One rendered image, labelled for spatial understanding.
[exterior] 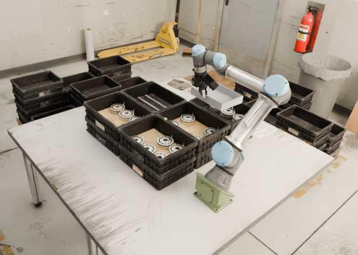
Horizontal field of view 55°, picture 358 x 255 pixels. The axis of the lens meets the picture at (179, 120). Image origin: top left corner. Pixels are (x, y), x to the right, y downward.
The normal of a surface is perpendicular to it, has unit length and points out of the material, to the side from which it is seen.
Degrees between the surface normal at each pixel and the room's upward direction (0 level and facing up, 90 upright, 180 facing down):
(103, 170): 0
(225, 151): 57
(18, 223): 0
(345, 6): 90
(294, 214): 0
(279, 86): 43
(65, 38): 90
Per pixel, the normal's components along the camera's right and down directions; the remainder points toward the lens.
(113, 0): 0.67, 0.43
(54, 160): 0.07, -0.85
